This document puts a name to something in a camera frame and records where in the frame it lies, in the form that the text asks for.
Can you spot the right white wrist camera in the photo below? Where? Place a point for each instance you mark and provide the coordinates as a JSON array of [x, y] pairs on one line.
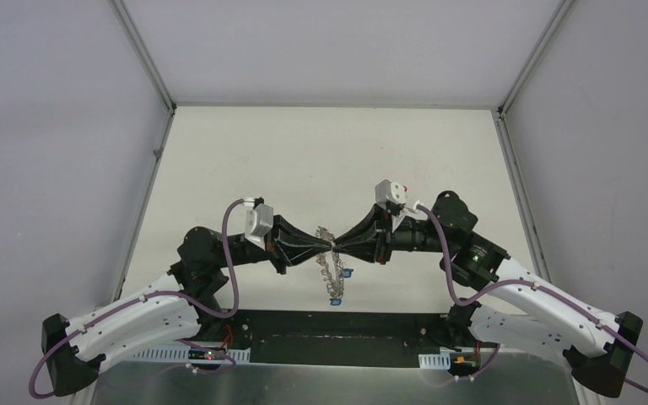
[[393, 192]]

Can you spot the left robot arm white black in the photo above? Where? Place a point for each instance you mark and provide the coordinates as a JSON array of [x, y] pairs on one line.
[[179, 304]]

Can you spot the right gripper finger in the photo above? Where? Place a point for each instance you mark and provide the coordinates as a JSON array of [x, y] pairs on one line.
[[364, 231], [366, 252]]

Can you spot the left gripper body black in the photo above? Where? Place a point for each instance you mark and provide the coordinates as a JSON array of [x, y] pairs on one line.
[[276, 245]]

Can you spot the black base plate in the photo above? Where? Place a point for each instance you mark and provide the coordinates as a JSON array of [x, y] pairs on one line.
[[359, 339]]

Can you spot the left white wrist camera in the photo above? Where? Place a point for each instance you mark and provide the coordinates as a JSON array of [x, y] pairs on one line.
[[259, 221]]

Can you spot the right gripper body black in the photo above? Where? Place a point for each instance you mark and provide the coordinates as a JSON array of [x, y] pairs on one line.
[[385, 227]]

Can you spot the electronics board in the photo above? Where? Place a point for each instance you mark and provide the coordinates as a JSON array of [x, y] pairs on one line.
[[465, 362], [207, 354]]

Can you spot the right electronics board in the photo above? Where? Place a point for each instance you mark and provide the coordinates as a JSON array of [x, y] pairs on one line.
[[465, 362]]

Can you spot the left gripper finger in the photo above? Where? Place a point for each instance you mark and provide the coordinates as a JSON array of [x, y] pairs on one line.
[[295, 255], [290, 236]]

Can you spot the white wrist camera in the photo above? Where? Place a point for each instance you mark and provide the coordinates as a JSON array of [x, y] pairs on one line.
[[393, 192], [259, 221]]

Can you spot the left electronics board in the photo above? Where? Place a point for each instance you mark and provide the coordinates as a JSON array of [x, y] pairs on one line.
[[207, 354]]

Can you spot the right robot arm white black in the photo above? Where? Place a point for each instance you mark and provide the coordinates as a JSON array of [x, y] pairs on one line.
[[592, 344]]

